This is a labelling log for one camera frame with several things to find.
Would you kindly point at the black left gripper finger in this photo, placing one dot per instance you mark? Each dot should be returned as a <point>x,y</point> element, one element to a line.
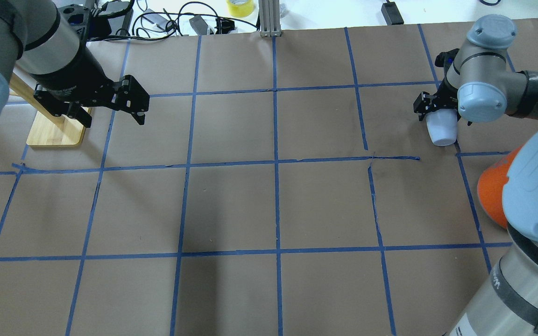
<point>78,113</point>
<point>134,99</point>

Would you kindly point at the aluminium frame post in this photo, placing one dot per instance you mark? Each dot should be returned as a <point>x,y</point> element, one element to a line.
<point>269,18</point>

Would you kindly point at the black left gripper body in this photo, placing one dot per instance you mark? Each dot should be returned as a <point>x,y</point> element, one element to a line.
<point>78,73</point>

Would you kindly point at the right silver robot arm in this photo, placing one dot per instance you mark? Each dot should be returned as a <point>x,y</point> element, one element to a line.
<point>478,88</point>

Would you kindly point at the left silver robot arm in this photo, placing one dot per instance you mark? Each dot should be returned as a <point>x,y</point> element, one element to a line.
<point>50,44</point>

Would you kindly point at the small black charger brick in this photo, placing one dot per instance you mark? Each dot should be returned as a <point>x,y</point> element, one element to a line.
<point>391,13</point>

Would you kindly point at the translucent white plastic cup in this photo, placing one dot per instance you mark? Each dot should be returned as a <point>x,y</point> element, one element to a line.
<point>442,126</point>

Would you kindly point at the wooden cup tree stand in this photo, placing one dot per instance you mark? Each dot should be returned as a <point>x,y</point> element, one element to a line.
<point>47,130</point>

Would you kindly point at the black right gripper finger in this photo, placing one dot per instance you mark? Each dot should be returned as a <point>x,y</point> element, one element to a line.
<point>424,104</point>

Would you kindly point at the orange can-shaped container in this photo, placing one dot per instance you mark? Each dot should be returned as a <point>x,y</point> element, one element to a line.
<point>490,188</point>

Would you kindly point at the yellow tape roll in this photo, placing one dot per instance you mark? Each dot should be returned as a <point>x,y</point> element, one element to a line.
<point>240,8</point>

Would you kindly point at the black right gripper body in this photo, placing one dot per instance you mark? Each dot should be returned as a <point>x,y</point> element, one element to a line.
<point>432,103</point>

